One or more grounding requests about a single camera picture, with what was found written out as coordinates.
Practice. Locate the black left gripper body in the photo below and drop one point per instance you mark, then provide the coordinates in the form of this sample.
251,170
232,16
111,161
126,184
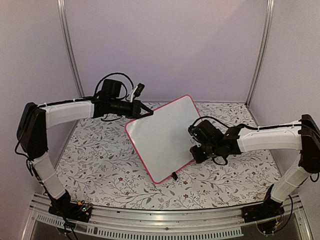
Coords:
116,109

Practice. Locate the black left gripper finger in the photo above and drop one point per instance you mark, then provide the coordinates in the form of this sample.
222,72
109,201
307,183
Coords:
140,116
138,107

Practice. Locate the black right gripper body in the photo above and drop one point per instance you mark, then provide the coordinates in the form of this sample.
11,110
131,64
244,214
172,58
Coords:
211,150

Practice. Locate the pink framed whiteboard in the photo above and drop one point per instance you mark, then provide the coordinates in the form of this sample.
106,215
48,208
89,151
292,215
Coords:
162,141

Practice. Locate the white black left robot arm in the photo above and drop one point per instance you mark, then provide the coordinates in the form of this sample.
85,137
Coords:
38,119

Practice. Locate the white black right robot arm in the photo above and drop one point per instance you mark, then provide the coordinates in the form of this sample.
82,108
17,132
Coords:
301,135

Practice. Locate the black whiteboard foot clip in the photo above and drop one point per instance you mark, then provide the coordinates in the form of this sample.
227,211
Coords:
174,176

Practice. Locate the floral patterned table mat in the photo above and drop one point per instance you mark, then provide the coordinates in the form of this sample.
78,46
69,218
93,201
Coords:
100,166

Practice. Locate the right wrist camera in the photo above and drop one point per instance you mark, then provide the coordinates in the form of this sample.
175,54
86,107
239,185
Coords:
193,135

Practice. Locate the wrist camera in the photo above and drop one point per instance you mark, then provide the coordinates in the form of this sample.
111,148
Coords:
193,135
135,92

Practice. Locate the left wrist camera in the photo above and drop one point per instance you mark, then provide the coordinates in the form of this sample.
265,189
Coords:
135,92

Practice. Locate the aluminium front rail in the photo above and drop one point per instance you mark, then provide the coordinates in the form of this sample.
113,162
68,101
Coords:
110,223

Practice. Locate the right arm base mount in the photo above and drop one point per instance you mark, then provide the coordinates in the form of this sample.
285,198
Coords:
267,209

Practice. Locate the left aluminium corner post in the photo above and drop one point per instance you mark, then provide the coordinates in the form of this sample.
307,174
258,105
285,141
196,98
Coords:
61,7

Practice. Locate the aluminium corner post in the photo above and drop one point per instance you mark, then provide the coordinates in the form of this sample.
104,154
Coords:
61,7
270,5

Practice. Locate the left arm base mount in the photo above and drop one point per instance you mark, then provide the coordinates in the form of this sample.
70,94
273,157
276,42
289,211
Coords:
78,211

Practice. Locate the right aluminium corner post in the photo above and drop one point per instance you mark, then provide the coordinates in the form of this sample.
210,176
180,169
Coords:
270,5

